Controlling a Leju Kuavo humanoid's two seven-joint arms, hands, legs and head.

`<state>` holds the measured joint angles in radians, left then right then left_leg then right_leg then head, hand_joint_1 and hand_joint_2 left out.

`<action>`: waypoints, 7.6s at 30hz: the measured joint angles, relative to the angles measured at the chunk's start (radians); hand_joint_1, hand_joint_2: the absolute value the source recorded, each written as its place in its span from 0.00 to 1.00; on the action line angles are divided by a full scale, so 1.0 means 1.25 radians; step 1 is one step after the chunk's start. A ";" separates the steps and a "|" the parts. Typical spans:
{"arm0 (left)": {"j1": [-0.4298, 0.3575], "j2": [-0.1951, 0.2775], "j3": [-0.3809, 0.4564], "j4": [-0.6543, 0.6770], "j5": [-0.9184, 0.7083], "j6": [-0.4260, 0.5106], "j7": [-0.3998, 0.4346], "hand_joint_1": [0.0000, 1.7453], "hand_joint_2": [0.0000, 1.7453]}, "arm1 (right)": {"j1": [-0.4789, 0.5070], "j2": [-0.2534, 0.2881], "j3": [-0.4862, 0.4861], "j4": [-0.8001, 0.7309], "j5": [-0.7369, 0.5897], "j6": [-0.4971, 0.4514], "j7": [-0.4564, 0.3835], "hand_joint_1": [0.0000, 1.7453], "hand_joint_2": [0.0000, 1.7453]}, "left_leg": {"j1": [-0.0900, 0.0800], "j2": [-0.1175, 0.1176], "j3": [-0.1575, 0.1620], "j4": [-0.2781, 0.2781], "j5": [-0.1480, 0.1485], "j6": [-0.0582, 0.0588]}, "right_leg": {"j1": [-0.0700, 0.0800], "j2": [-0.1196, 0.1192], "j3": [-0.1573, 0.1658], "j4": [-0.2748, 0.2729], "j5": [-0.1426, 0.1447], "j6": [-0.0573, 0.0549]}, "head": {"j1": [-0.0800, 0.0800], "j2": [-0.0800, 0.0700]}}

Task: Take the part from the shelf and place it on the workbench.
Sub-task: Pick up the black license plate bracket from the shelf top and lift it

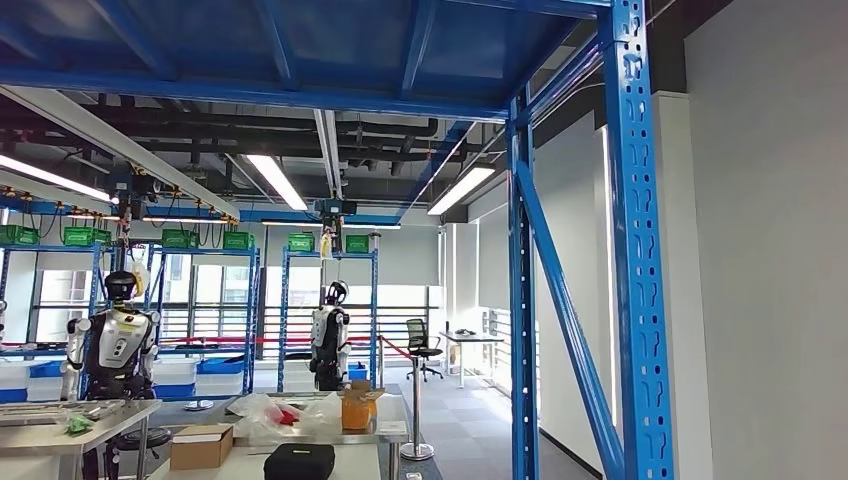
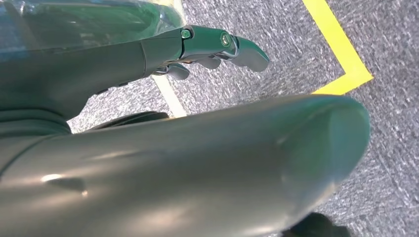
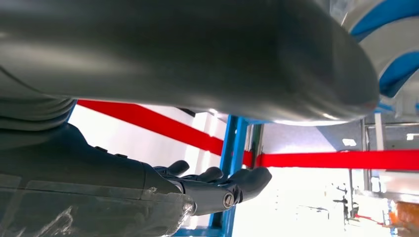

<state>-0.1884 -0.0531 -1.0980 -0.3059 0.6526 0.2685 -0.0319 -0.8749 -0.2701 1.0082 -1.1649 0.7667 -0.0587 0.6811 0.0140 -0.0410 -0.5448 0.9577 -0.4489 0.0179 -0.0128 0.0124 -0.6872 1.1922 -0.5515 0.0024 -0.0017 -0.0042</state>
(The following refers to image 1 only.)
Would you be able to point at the large blue steel shelf rack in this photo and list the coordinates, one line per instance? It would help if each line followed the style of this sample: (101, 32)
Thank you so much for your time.
(639, 265)

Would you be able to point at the stainless steel workbench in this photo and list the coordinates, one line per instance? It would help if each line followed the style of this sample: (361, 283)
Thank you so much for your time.
(119, 417)
(394, 464)

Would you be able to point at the grey roller blind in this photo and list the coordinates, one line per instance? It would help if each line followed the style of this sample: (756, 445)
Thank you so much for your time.
(411, 255)

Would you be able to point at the thin strip light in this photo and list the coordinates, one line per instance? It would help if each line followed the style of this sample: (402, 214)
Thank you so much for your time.
(185, 220)
(371, 226)
(288, 224)

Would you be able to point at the long ceiling light panel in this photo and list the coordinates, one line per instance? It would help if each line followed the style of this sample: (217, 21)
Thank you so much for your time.
(53, 177)
(277, 182)
(462, 191)

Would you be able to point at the green plastic crate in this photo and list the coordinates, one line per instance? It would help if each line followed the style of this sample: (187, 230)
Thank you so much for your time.
(18, 234)
(238, 240)
(301, 242)
(86, 236)
(357, 244)
(179, 238)

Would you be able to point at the overhead hoist trolley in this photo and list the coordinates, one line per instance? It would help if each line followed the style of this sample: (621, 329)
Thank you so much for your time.
(132, 192)
(334, 207)

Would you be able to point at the black mesh office chair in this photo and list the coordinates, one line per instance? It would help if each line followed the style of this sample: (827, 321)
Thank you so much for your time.
(422, 336)

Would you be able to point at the yellow bagged hoist pendant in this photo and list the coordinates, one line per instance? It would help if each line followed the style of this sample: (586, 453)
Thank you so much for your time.
(140, 278)
(326, 244)

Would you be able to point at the white office desk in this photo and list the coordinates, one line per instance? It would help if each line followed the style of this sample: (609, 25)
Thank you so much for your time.
(470, 336)

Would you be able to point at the short red barrier belt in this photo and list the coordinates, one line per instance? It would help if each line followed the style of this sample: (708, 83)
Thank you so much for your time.
(397, 349)

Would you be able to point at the white black humanoid robot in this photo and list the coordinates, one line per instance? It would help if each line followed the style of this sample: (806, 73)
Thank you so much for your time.
(329, 338)

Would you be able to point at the small blue plastic bin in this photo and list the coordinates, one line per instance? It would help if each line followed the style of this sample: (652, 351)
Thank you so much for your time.
(358, 372)

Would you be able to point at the blue overhead crane beam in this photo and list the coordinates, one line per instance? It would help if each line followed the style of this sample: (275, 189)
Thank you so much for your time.
(278, 215)

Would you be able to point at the long red barrier belt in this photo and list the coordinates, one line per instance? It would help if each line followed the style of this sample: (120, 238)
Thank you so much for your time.
(291, 340)

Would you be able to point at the open orange cardboard box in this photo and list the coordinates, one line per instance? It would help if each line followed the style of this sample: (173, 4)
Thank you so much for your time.
(358, 411)

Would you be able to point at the white plastic bin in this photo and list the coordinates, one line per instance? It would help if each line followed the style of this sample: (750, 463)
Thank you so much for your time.
(218, 385)
(299, 378)
(175, 371)

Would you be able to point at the red item inside bag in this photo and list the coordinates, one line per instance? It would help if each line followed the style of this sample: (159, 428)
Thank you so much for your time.
(286, 416)

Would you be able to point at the white table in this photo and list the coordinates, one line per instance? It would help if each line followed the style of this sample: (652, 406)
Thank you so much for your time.
(358, 464)

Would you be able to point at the crumpled clear plastic bag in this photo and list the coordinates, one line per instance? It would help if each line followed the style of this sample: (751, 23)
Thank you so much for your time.
(258, 420)

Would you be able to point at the black zip carrying case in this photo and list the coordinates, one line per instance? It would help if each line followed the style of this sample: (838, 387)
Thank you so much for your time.
(299, 462)

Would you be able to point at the round silver floor disc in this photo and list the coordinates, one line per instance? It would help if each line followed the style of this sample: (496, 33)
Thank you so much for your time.
(198, 405)

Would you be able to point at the closed cardboard box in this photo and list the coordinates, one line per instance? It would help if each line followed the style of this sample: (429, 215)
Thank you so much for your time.
(201, 449)

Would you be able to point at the silver black humanoid robot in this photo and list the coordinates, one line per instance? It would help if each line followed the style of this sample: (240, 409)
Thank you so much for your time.
(119, 344)

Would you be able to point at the black round stool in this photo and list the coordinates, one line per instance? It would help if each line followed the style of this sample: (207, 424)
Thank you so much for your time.
(142, 438)

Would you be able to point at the small green bagged item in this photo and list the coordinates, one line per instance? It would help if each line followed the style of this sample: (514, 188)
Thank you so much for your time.
(79, 425)

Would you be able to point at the flat metal parts tray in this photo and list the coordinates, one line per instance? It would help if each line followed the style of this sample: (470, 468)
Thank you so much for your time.
(60, 411)

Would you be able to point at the white overhead gantry rail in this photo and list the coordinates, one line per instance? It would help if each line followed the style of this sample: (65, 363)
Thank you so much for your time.
(132, 149)
(328, 152)

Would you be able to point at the chrome stanchion post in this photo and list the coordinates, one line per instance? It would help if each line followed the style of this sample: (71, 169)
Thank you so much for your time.
(380, 363)
(416, 411)

